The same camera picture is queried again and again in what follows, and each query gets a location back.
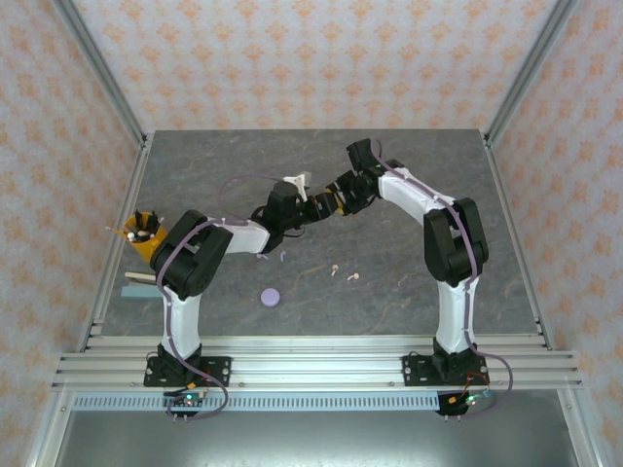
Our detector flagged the aluminium mounting rails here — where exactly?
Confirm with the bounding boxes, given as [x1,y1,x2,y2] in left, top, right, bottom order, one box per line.
[52,334,584,391]

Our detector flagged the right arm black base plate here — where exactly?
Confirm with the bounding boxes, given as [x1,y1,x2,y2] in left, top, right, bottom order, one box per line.
[401,354,489,388]

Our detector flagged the slotted grey cable duct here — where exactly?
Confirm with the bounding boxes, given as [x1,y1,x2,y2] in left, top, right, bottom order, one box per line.
[72,392,442,413]

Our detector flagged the yellow pen cup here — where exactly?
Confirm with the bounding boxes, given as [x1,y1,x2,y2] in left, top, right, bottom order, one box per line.
[121,209,169,265]

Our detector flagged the aluminium frame post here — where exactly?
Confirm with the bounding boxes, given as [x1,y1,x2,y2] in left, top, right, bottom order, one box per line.
[52,0,150,147]
[484,0,581,147]

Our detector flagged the aluminium table side rail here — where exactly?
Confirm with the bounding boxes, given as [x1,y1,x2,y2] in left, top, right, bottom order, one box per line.
[76,133,155,352]
[481,133,556,352]

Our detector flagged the teal and beige stapler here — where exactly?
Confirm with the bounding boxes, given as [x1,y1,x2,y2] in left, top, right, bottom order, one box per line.
[120,269,165,301]

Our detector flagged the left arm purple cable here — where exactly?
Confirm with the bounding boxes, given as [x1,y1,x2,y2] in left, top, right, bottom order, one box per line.
[155,173,306,422]

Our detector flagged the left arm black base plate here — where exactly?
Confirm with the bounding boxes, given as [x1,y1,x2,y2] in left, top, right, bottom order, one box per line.
[143,355,233,388]

